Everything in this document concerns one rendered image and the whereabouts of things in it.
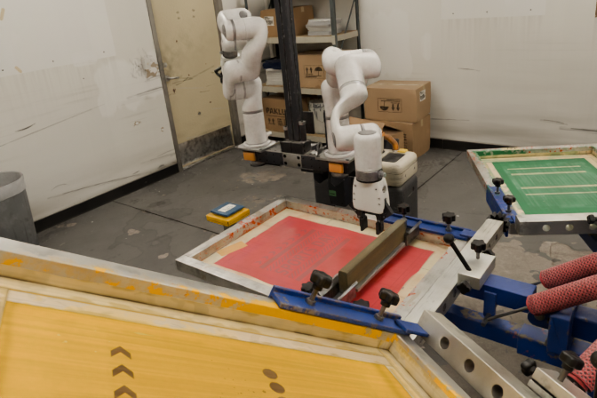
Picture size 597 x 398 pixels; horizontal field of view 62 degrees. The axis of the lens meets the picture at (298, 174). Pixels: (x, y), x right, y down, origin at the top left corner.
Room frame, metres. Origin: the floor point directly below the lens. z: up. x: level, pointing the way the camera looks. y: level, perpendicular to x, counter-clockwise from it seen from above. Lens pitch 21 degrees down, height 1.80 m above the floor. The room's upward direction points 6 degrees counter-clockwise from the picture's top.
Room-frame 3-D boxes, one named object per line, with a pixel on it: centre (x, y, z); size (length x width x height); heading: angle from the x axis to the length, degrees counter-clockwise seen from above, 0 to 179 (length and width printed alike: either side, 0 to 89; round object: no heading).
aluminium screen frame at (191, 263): (1.44, -0.05, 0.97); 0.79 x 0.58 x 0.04; 50
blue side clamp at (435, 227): (1.50, -0.41, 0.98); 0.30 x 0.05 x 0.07; 50
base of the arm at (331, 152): (1.97, -0.19, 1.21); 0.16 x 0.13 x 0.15; 144
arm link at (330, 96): (1.95, -0.19, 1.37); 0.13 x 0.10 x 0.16; 92
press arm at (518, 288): (1.08, -0.48, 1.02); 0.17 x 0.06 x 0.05; 50
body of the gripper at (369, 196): (1.31, -0.20, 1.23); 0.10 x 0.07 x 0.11; 50
